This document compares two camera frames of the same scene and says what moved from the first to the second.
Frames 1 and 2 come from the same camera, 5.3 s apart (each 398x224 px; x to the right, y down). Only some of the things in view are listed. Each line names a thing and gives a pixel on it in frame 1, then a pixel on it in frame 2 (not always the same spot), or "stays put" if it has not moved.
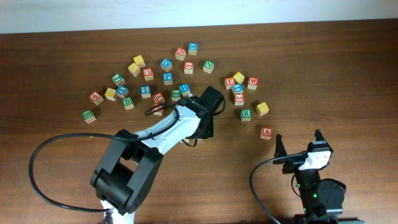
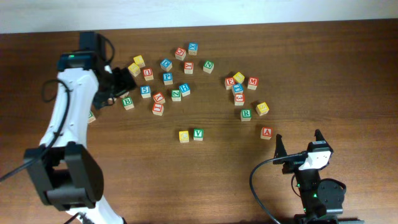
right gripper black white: x=292 y=166 stays put
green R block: x=246 y=115 stays put
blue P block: x=168 y=78 stays put
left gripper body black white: x=206 y=130 to x=116 y=86
